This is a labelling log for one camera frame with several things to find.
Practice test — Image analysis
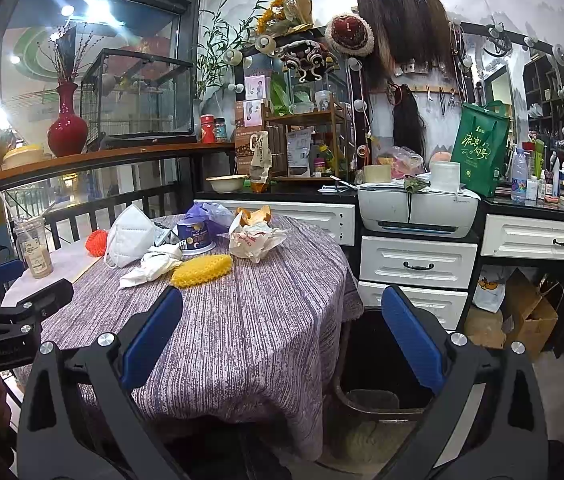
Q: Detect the white face mask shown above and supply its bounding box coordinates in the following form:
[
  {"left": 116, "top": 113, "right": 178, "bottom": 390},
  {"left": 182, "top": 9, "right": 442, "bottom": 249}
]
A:
[{"left": 104, "top": 204, "right": 161, "bottom": 269}]

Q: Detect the white tissue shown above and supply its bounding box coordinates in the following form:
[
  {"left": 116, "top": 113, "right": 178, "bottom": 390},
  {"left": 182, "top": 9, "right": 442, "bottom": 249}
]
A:
[{"left": 119, "top": 244, "right": 183, "bottom": 289}]

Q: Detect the yellow foam net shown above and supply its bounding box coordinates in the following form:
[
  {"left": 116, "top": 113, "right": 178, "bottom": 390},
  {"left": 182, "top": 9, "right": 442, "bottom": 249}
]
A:
[{"left": 170, "top": 255, "right": 232, "bottom": 288}]

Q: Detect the blue round tin can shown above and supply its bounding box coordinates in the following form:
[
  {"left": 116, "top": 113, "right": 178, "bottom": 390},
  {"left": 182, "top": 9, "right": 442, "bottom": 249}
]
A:
[{"left": 177, "top": 220, "right": 216, "bottom": 256}]

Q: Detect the purple plastic bag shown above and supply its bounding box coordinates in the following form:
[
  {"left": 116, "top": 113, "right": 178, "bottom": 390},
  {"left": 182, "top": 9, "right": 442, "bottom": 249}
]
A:
[{"left": 180, "top": 202, "right": 234, "bottom": 236}]

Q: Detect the white snack wrapper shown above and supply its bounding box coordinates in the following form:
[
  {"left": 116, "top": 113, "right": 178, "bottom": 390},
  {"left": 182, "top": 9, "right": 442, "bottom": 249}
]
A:
[{"left": 229, "top": 216, "right": 287, "bottom": 263}]

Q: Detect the orange peel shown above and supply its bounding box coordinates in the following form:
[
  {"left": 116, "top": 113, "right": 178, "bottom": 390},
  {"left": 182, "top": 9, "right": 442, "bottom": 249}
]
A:
[{"left": 235, "top": 205, "right": 272, "bottom": 226}]

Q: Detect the brown trash bin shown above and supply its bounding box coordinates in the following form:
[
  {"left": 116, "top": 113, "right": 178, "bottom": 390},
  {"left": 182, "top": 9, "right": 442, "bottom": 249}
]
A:
[{"left": 332, "top": 308, "right": 434, "bottom": 424}]

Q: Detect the plastic iced coffee cup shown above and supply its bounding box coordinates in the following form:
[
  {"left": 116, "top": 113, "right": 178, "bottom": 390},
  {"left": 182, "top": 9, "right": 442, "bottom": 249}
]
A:
[{"left": 14, "top": 216, "right": 53, "bottom": 278}]

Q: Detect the red foam net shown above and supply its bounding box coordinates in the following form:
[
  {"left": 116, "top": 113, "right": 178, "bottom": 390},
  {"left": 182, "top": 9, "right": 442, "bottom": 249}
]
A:
[{"left": 84, "top": 230, "right": 108, "bottom": 257}]

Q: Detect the cardboard box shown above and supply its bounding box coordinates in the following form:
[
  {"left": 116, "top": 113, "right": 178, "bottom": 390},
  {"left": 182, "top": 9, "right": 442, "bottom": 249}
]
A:
[{"left": 501, "top": 269, "right": 564, "bottom": 361}]

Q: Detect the white middle drawer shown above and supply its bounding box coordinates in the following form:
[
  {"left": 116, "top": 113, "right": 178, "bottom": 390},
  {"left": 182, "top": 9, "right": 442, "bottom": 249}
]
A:
[{"left": 358, "top": 281, "right": 468, "bottom": 332}]

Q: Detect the white orange-print plastic bag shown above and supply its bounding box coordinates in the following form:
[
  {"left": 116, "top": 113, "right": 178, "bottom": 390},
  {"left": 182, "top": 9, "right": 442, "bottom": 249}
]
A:
[{"left": 473, "top": 264, "right": 514, "bottom": 313}]

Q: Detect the red vase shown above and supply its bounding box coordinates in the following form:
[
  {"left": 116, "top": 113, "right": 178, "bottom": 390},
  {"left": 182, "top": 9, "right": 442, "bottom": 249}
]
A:
[{"left": 47, "top": 81, "right": 88, "bottom": 157}]

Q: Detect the white upper drawer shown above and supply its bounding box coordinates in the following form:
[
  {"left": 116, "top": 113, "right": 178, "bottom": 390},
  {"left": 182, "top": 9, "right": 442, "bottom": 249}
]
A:
[{"left": 360, "top": 235, "right": 477, "bottom": 289}]

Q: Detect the white right desk drawer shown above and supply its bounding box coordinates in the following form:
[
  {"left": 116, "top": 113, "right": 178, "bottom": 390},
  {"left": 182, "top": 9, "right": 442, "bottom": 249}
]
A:
[{"left": 480, "top": 214, "right": 564, "bottom": 260}]

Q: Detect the purple striped tablecloth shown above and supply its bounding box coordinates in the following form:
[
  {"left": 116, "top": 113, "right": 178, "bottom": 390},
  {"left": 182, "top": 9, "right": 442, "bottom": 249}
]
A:
[{"left": 14, "top": 211, "right": 365, "bottom": 463}]

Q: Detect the glass terrarium cage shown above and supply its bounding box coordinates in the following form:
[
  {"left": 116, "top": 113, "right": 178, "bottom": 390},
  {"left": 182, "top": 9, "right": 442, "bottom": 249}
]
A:
[{"left": 79, "top": 48, "right": 196, "bottom": 151}]

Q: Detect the white printer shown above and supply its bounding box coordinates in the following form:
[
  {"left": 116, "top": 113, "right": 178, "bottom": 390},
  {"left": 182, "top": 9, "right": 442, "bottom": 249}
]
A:
[{"left": 357, "top": 183, "right": 480, "bottom": 238}]

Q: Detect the cream bowl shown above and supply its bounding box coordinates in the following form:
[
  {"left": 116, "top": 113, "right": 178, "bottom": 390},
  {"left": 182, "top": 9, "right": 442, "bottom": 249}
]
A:
[{"left": 206, "top": 174, "right": 246, "bottom": 194}]

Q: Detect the water bottle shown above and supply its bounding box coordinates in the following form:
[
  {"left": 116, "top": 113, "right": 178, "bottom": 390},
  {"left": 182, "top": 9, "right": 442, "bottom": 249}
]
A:
[{"left": 510, "top": 148, "right": 528, "bottom": 203}]

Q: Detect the white left cabinet drawer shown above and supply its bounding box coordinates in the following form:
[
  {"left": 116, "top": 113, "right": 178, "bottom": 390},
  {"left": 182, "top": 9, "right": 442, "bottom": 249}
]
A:
[{"left": 193, "top": 198, "right": 357, "bottom": 247}]

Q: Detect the red tin canister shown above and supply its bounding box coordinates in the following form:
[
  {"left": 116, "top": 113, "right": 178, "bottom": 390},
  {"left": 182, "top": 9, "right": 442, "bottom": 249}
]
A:
[{"left": 201, "top": 114, "right": 216, "bottom": 144}]

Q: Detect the green shopping bag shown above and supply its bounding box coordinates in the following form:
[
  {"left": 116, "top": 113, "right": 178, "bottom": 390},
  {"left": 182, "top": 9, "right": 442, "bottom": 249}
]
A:
[{"left": 451, "top": 102, "right": 510, "bottom": 197}]

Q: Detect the wooden shelf rack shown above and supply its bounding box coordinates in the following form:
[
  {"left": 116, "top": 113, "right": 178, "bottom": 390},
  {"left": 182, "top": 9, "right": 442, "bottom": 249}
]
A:
[{"left": 262, "top": 91, "right": 355, "bottom": 181}]

